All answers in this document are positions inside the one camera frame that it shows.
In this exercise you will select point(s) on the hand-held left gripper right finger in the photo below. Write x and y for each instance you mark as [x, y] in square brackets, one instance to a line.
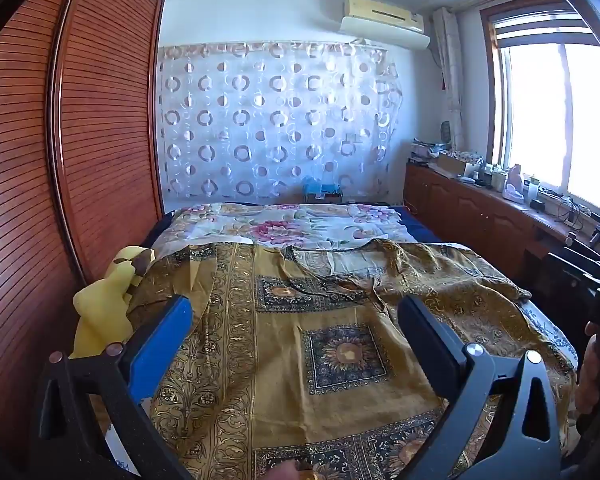
[430, 340]

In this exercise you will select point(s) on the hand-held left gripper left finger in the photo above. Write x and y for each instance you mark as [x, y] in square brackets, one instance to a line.
[160, 345]

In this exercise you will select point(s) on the gold patterned garment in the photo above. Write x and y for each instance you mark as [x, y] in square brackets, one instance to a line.
[290, 350]

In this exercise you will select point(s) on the person's right hand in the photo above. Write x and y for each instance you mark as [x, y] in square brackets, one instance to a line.
[589, 380]

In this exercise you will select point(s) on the yellow plush toy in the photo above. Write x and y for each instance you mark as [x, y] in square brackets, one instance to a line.
[102, 305]

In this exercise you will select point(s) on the wooden cabinet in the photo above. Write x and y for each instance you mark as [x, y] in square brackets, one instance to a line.
[470, 215]

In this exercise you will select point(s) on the navy blue bed sheet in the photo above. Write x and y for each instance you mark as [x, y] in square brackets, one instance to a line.
[420, 227]

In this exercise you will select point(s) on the cardboard box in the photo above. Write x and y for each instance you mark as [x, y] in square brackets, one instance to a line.
[455, 165]

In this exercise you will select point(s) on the wooden framed window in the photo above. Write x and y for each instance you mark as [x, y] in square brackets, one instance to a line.
[555, 110]

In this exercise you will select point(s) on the pink floral blanket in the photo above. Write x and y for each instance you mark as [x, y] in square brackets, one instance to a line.
[280, 225]

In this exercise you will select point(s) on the pile of papers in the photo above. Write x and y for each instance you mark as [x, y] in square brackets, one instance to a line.
[427, 152]

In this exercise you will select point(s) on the dark hand fan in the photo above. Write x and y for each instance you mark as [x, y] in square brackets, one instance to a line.
[446, 131]

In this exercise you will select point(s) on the blue tissue box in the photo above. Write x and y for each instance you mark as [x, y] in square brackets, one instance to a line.
[322, 191]

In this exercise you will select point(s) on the wooden slatted wardrobe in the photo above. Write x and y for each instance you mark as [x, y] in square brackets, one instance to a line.
[55, 160]

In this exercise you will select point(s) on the white tied window curtain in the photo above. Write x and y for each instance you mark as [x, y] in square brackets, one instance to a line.
[450, 70]

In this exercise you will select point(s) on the circle patterned sheer curtain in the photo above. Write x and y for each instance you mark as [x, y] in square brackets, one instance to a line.
[280, 120]

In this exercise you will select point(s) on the white air deflector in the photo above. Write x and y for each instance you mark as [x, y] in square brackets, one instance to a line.
[385, 35]

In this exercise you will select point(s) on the cream air conditioner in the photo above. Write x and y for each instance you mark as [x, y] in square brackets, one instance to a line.
[380, 10]

